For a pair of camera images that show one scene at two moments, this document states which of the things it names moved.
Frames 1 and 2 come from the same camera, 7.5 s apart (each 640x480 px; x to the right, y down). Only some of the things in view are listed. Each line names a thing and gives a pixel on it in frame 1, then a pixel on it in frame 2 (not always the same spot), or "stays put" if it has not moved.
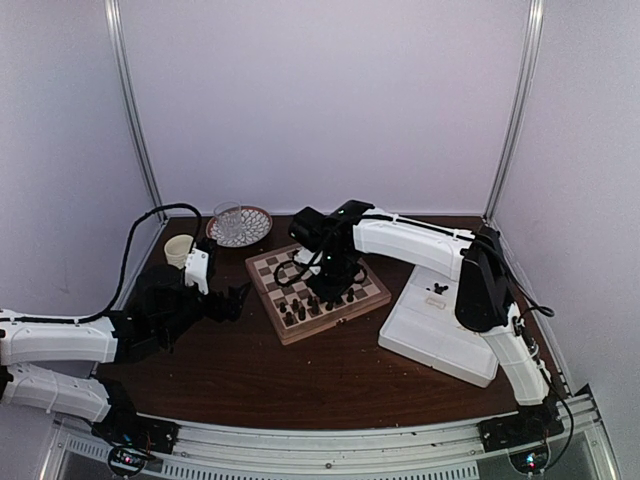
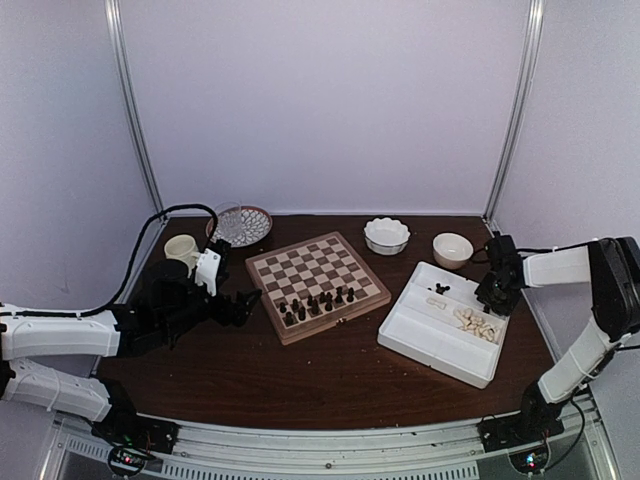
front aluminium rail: [454, 451] stays put
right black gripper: [331, 292] → [482, 292]
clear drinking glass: [229, 219] stays put
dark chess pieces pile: [438, 289] stays put
